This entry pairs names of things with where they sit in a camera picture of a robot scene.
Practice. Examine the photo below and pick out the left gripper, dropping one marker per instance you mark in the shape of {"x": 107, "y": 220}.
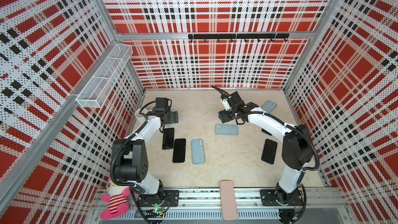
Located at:
{"x": 173, "y": 117}

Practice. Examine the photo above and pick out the black hook rail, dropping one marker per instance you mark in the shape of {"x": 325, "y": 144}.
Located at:
{"x": 270, "y": 36}

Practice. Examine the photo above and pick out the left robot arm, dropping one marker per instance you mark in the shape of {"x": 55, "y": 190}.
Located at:
{"x": 130, "y": 165}

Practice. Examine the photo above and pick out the white wire basket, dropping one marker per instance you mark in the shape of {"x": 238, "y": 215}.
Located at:
{"x": 111, "y": 65}

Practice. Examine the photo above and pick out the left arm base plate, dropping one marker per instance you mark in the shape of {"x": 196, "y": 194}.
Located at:
{"x": 164, "y": 198}

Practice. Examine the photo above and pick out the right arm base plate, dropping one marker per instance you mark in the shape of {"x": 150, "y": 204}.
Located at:
{"x": 274, "y": 197}

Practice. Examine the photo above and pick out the pink plush toy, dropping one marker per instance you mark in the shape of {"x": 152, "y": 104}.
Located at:
{"x": 116, "y": 198}

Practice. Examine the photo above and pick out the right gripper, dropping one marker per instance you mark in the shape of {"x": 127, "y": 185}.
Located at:
{"x": 223, "y": 115}

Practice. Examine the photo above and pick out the light blue cased phone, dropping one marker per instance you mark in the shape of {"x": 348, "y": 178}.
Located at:
{"x": 198, "y": 151}

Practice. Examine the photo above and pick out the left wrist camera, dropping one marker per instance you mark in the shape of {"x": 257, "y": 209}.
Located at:
{"x": 162, "y": 104}

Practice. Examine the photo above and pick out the pink phone case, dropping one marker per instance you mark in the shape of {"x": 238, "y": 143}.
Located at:
{"x": 228, "y": 200}

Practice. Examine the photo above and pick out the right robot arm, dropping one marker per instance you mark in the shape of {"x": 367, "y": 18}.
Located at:
{"x": 298, "y": 151}

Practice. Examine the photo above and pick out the white ceramic mug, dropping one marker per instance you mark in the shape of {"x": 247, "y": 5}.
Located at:
{"x": 140, "y": 118}

